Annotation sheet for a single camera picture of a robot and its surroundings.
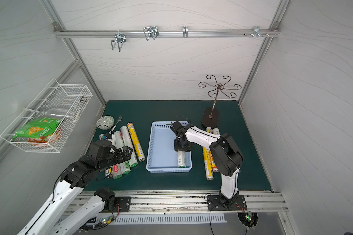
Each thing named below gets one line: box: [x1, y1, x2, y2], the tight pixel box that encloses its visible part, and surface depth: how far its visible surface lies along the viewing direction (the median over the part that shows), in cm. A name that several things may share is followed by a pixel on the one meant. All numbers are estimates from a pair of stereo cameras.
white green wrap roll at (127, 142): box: [120, 125, 139, 168], surface depth 97 cm
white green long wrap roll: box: [177, 151, 186, 169], surface depth 84 cm
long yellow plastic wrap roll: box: [126, 122, 146, 163], surface depth 95 cm
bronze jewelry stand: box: [198, 74, 242, 129], surface depth 93 cm
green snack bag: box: [12, 117, 63, 139], surface depth 56 cm
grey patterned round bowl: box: [96, 115, 115, 131], surface depth 106 cm
